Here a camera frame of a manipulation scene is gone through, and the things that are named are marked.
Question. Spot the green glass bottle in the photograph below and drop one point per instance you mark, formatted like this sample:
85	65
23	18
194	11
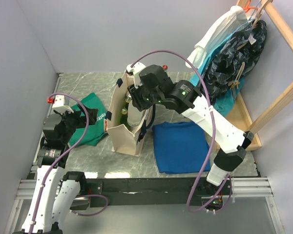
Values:
123	119
128	99

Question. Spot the orange clothes hanger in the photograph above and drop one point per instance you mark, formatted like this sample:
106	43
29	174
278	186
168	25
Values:
247	8

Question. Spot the green glass bottle middle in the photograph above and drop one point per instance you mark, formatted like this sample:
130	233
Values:
128	99

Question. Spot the white hanging shirt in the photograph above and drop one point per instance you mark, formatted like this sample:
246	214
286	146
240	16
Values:
223	27

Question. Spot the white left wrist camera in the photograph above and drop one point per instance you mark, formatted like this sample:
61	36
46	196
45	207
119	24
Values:
59	104

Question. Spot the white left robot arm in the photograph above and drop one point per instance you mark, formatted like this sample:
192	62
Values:
56	190

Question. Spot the dark cola glass bottle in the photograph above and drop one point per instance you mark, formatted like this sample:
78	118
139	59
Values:
165	67

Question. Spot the dark patterned hanging shirt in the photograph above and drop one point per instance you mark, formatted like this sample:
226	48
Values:
243	47

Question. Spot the turquoise hanging shirt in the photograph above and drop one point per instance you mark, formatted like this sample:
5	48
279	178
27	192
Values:
220	73

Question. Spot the green glass bottle front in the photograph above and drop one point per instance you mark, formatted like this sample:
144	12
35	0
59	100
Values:
123	119

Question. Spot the wooden clothes rack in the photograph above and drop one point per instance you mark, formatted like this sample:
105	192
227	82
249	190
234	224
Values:
268	90

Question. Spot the clear water bottle blue cap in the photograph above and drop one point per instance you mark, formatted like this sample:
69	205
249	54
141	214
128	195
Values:
134	115

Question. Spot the blue folded t-shirt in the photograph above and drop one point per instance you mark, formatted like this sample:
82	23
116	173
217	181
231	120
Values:
179	148

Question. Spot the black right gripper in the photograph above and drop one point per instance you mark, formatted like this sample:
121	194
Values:
136	99

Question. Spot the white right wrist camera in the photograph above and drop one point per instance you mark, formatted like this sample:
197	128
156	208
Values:
135	70

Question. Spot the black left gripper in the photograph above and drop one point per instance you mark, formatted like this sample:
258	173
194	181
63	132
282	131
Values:
81	119

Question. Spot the beige canvas tote bag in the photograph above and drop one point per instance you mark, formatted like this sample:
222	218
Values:
124	140

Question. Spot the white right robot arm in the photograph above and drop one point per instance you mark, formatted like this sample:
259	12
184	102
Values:
233	142

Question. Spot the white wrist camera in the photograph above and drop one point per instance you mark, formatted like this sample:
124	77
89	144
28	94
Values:
135	70
59	104

